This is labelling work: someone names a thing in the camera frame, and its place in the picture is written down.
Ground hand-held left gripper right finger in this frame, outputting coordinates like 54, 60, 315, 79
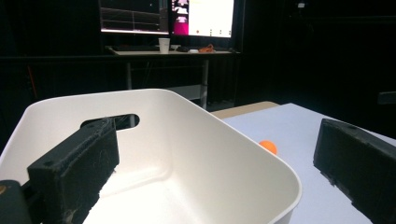
313, 118, 396, 224

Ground bright computer monitor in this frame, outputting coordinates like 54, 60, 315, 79
170, 0, 235, 39

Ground white plastic basket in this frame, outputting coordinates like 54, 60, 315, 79
0, 88, 303, 224

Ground black keyboard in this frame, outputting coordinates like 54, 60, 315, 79
111, 45, 161, 52

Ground white paper cup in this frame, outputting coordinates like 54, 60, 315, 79
158, 37, 171, 54

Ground orange object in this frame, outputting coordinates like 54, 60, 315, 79
198, 43, 217, 54

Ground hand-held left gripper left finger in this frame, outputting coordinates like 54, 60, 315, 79
26, 117, 120, 224

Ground orange ping pong ball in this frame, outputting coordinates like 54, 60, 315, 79
258, 139, 278, 156

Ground dark computer monitor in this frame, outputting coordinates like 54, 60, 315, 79
98, 0, 171, 35

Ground background desk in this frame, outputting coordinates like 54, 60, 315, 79
105, 45, 241, 110

